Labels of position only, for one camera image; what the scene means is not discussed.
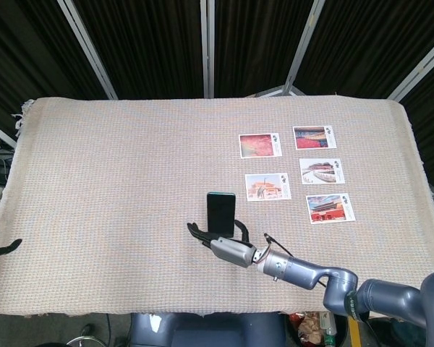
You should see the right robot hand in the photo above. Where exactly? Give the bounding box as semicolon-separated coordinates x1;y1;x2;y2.
187;220;258;269

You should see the black smartphone teal edge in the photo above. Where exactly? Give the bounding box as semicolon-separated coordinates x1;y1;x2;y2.
206;192;237;239

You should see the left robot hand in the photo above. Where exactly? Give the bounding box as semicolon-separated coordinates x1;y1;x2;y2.
0;238;24;260

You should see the postcard with snowy palace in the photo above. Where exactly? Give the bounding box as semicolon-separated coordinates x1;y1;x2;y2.
299;158;347;185

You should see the postcard with red palace roofs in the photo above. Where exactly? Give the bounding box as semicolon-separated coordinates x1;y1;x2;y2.
292;124;338;150

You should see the postcard with red gate tower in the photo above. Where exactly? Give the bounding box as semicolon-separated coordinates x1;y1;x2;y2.
305;192;357;226

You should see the postcard with red wall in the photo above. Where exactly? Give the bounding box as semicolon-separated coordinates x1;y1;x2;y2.
238;132;284;159

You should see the bin with snack wrappers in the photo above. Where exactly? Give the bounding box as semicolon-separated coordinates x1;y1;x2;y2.
288;310;349;347

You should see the blue grey robot torso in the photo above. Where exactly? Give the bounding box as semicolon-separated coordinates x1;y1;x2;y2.
129;312;287;347

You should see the orange palace gate postcard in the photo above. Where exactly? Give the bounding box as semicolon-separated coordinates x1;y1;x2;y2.
244;172;292;202

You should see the beige woven tablecloth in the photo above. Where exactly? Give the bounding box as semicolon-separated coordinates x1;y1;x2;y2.
0;95;434;320

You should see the black red wrist cable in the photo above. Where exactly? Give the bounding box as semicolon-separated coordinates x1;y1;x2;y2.
263;234;294;258

